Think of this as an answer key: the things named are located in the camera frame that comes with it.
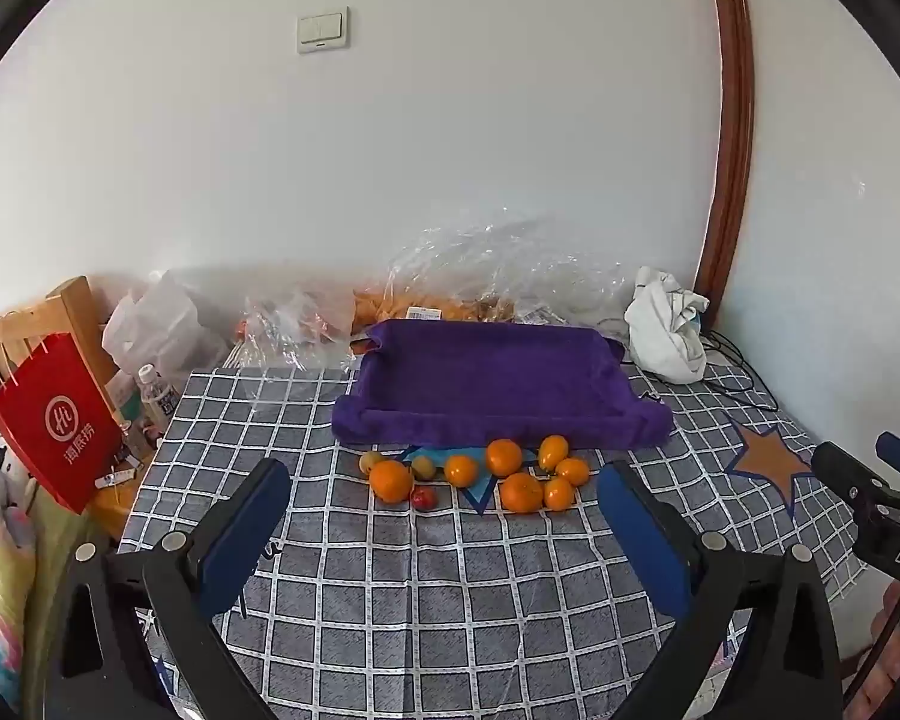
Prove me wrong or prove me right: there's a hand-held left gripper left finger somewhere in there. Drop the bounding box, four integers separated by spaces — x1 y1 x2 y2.
45 457 293 720

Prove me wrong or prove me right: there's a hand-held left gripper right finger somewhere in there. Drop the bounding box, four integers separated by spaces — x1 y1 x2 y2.
596 460 845 720

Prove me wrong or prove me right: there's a purple towel covered tray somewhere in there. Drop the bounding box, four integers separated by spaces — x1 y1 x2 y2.
331 319 674 452

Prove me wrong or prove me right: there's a person's right hand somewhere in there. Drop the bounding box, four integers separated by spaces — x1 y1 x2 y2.
866 583 900 698

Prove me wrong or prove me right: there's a wooden side table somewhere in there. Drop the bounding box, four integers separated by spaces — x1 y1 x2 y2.
90 457 151 541

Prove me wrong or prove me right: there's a grey checked bedsheet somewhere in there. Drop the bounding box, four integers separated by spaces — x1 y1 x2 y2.
116 356 882 720

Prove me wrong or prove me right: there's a clear plastic bottle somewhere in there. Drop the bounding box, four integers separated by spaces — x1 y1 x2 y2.
135 364 181 428

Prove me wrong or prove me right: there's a white crumpled cloth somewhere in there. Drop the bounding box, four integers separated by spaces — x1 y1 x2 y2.
624 266 712 383

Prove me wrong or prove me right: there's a small clear plastic bag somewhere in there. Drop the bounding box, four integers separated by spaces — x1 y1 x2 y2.
232 289 361 413

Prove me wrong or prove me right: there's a red paper bag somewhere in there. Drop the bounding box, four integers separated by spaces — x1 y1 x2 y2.
0 331 125 517

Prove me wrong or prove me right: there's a white translucent plastic bag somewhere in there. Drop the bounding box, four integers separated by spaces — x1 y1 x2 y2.
101 270 230 391

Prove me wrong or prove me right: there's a colourful printed blanket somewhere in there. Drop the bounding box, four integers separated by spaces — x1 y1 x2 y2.
0 465 46 713

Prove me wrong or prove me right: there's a white power strip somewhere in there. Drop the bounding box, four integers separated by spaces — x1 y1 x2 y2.
0 420 31 496

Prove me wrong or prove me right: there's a large clear plastic bag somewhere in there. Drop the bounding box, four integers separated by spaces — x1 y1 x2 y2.
352 214 635 331

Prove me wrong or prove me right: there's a black cable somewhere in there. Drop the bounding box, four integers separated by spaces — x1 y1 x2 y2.
600 319 781 413

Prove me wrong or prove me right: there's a brown wooden door frame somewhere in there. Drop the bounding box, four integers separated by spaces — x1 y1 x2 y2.
694 0 757 308

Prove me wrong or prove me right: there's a white light switch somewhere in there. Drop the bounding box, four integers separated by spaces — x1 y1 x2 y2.
296 6 351 55

